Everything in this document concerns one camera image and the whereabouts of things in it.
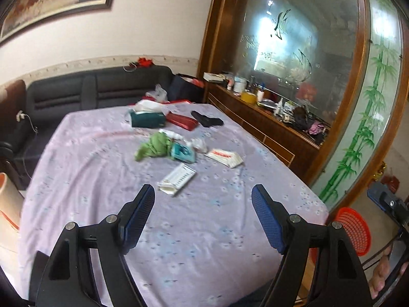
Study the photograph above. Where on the purple floral tablecloth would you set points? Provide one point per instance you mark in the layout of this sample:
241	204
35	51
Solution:
96	153

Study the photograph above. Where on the clear plastic bag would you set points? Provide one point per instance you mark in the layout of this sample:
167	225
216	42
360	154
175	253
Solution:
199	144

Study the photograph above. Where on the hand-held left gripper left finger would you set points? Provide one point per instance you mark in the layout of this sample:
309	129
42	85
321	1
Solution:
140	211

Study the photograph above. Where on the person's right hand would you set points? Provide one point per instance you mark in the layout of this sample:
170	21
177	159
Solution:
380	271

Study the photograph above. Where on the green towel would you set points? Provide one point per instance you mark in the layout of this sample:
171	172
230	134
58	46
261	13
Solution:
155	145

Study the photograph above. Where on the etched mirror panel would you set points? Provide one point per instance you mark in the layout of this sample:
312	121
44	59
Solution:
297	32

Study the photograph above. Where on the bamboo print glass panel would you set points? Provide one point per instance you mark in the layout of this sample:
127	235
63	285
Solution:
374	102

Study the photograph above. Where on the stack of books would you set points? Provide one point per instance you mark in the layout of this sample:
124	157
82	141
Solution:
214	76

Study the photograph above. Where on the framed wall painting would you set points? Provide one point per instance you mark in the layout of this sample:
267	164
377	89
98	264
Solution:
54	0

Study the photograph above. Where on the wooden sideboard cabinet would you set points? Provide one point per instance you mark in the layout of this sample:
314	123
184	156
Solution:
255	124

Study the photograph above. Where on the red pouch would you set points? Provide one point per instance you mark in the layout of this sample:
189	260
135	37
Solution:
182	121

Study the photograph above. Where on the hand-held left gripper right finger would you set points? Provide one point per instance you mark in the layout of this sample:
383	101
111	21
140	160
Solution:
268	217

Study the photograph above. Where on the pink cloth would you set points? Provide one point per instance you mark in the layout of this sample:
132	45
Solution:
316	128

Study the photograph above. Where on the white red paper pack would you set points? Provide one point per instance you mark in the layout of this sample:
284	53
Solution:
225	157

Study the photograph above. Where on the green tissue box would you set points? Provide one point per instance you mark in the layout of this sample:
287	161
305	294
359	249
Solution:
147	120

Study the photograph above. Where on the cream orange container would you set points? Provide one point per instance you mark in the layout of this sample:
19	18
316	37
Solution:
9	201

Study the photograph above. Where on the red ornament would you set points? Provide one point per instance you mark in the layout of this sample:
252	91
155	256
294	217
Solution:
145	62

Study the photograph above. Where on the dark bag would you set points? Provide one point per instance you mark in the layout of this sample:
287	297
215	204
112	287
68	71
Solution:
183	89

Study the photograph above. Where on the red plastic basket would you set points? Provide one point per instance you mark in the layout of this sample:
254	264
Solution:
351	227

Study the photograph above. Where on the black leather sofa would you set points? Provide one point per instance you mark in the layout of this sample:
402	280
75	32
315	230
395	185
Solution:
64	92

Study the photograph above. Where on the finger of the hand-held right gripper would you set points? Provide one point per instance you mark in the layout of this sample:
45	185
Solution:
377	198

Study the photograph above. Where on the black sock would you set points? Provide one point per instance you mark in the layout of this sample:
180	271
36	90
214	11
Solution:
207	120

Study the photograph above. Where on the white charger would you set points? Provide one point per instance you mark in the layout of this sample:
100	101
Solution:
21	115

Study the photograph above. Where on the white medicine box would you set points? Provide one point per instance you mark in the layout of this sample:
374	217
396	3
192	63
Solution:
177	177

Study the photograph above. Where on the white plastic bag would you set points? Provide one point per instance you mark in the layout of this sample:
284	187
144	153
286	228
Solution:
159	92

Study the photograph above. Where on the teal tissue pack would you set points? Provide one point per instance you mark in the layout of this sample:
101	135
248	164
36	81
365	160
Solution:
182	153

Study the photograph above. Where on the white jar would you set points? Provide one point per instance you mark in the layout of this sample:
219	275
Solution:
239	84

